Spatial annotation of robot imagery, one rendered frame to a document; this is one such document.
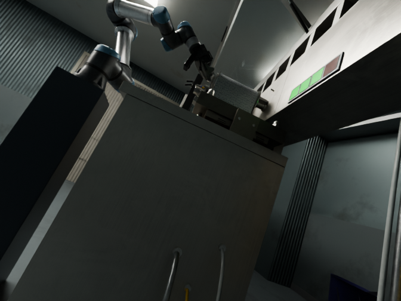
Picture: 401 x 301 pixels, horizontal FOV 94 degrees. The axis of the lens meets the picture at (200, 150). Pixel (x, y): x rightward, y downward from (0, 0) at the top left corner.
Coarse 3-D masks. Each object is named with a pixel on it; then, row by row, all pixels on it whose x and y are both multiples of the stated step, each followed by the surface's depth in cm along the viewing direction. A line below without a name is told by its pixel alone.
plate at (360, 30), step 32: (384, 0) 52; (352, 32) 60; (384, 32) 47; (320, 64) 70; (352, 64) 54; (384, 64) 50; (288, 96) 85; (320, 96) 69; (352, 96) 64; (384, 96) 59; (288, 128) 99; (320, 128) 88
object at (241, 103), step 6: (216, 90) 99; (222, 90) 100; (216, 96) 99; (222, 96) 99; (228, 96) 100; (234, 96) 101; (228, 102) 99; (234, 102) 100; (240, 102) 101; (246, 102) 101; (240, 108) 100; (246, 108) 101
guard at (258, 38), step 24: (264, 0) 113; (240, 24) 138; (264, 24) 122; (288, 24) 109; (240, 48) 151; (264, 48) 132; (288, 48) 117; (216, 72) 200; (240, 72) 167; (264, 72) 144
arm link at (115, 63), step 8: (96, 48) 89; (104, 48) 89; (96, 56) 88; (104, 56) 89; (112, 56) 91; (120, 56) 96; (96, 64) 87; (104, 64) 89; (112, 64) 93; (120, 64) 98; (112, 72) 95; (120, 72) 98; (112, 80) 99
